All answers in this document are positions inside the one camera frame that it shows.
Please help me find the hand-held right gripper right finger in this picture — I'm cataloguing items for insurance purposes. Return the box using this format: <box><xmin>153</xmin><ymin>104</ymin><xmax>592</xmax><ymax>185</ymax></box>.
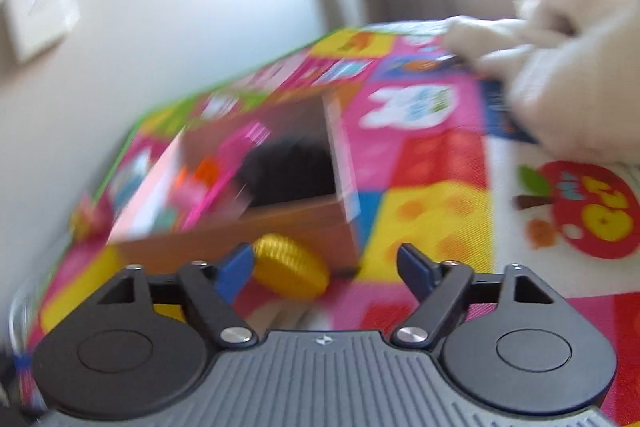
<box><xmin>391</xmin><ymin>243</ymin><xmax>567</xmax><ymax>351</ymax></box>

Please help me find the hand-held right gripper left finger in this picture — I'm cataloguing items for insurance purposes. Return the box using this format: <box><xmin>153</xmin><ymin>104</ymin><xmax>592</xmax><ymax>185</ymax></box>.
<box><xmin>95</xmin><ymin>243</ymin><xmax>259</xmax><ymax>351</ymax></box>

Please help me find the yellow ribbed spool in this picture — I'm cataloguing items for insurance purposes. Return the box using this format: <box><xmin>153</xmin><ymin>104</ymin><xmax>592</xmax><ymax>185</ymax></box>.
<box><xmin>251</xmin><ymin>233</ymin><xmax>332</xmax><ymax>301</ymax></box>

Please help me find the cardboard box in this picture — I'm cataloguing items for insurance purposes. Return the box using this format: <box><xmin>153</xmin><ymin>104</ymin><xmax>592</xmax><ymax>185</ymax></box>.
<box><xmin>107</xmin><ymin>91</ymin><xmax>364</xmax><ymax>274</ymax></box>

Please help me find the pink toy packet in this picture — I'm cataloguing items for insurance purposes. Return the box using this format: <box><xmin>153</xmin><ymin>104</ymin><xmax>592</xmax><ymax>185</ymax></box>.
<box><xmin>175</xmin><ymin>121</ymin><xmax>273</xmax><ymax>230</ymax></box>

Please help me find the black pouch with tag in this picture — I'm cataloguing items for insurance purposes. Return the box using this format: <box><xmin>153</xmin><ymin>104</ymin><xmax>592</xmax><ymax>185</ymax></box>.
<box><xmin>239</xmin><ymin>138</ymin><xmax>337</xmax><ymax>208</ymax></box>

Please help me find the colourful printed play mat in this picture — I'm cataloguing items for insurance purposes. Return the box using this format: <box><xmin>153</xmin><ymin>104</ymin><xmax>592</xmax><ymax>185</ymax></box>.
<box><xmin>27</xmin><ymin>24</ymin><xmax>640</xmax><ymax>427</ymax></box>

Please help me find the light quilted bed cover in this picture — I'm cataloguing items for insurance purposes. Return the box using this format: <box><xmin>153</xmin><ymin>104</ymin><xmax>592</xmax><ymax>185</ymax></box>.
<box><xmin>370</xmin><ymin>18</ymin><xmax>453</xmax><ymax>38</ymax></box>

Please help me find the white fluffy blanket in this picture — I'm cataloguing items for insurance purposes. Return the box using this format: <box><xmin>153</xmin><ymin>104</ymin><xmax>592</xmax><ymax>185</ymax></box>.
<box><xmin>442</xmin><ymin>0</ymin><xmax>640</xmax><ymax>165</ymax></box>

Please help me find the white wall-mounted device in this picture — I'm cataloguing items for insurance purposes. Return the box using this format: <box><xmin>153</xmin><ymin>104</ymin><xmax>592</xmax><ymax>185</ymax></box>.
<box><xmin>2</xmin><ymin>0</ymin><xmax>81</xmax><ymax>64</ymax></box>

